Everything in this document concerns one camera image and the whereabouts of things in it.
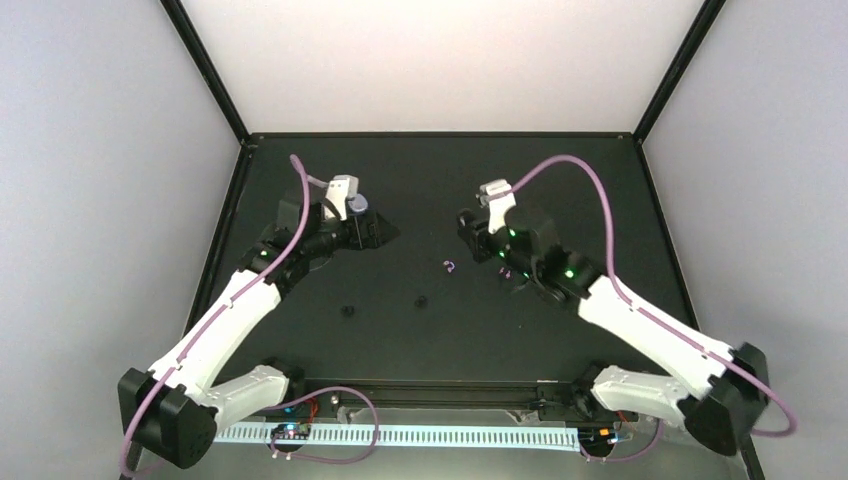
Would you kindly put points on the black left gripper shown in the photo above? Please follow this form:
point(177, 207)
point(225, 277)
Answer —
point(372, 239)

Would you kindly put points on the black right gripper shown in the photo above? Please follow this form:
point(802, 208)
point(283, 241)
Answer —
point(473, 236)

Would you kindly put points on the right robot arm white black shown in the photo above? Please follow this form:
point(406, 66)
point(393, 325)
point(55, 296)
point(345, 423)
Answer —
point(707, 387)

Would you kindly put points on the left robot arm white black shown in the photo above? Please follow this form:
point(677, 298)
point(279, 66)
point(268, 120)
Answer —
point(175, 408)

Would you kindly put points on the lilac earbud charging case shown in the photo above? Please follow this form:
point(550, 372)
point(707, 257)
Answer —
point(357, 204)

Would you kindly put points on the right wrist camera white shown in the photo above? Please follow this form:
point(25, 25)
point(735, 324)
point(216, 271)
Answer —
point(497, 197)

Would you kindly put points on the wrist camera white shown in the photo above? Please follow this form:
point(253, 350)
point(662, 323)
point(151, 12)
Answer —
point(340, 190)
point(497, 197)

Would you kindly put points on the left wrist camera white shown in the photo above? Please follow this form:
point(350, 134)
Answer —
point(340, 190)

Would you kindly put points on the white slotted cable duct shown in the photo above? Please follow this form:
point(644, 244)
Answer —
point(437, 436)

